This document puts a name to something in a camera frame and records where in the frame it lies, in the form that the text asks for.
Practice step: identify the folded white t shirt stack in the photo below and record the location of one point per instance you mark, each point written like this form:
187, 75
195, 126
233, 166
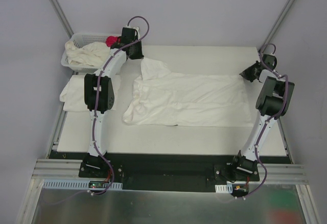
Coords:
72, 94

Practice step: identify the cream clothes in basket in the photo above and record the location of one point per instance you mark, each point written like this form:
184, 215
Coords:
93, 54

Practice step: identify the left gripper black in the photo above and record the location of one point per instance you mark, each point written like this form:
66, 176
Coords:
135, 53

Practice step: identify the aluminium frame post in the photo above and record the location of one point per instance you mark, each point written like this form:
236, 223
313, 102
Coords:
278, 22
62, 17

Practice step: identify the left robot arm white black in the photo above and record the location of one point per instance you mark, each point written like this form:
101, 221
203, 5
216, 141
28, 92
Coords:
99, 98

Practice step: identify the aluminium rail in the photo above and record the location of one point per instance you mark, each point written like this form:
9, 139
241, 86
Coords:
286, 174
56, 169

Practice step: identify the aluminium rail front left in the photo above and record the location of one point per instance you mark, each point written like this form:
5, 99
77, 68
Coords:
56, 169

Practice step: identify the right aluminium frame post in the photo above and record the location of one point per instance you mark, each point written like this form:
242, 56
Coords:
278, 22

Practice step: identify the white plastic laundry basket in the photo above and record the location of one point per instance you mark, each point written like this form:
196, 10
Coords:
80, 40

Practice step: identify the left white cable duct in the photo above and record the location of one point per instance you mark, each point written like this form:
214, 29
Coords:
81, 185

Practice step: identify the red garment in basket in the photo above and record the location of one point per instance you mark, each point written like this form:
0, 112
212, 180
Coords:
111, 40

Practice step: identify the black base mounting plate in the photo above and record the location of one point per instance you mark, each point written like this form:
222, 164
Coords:
159, 172

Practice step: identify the white cable duct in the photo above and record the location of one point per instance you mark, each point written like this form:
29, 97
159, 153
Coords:
81, 185
224, 188

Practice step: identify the left aluminium frame post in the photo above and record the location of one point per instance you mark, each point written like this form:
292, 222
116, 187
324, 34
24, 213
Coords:
62, 17

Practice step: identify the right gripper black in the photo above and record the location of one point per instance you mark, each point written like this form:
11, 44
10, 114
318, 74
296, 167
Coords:
253, 70

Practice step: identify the aluminium rail front right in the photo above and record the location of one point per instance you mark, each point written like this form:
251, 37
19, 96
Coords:
286, 174

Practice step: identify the right white cable duct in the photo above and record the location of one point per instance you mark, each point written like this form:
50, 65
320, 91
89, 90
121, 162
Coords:
224, 188

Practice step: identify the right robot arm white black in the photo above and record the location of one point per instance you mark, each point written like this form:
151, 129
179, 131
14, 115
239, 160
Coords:
272, 103

